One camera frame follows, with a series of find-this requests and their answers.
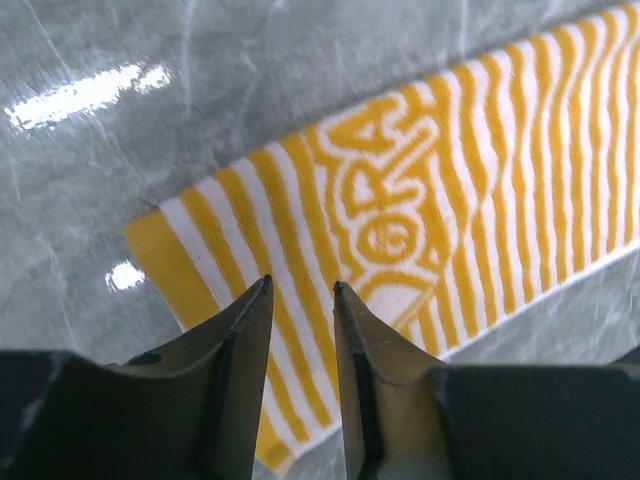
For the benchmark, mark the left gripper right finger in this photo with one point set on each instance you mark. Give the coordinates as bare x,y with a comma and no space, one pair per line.
390,418

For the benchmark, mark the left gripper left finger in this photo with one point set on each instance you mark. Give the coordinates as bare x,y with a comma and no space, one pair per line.
190,408

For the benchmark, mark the yellow striped Doraemon towel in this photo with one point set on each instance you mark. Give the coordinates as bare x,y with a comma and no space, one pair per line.
448,205

